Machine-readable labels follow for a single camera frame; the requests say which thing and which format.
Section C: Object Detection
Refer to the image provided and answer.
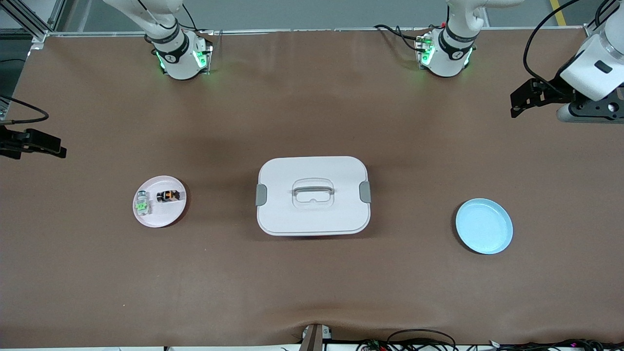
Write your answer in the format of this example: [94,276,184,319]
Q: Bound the light blue round plate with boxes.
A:
[455,198,514,255]

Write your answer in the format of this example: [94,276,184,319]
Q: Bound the pink round plate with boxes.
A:
[133,175,187,228]

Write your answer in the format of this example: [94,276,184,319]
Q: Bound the white lidded storage box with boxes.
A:
[256,156,372,237]

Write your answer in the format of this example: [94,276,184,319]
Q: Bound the aluminium frame profile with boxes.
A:
[0,0,66,43]
[584,0,624,39]

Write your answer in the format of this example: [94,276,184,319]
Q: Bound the black left arm base cable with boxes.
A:
[374,23,432,55]

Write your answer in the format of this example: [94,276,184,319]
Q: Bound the black arm base cable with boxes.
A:
[163,2,215,37]
[374,23,432,55]

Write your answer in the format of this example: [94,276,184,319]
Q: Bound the black right arm base cable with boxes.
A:
[163,2,215,37]

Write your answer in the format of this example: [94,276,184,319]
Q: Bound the grey lid handle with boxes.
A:
[292,184,335,202]

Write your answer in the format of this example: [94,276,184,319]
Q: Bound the black cable bundle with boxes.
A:
[487,338,624,351]

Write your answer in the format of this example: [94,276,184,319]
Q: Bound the black looped cable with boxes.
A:
[387,329,457,351]

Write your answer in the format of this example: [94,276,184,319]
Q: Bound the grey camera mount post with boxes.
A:
[299,323,333,351]

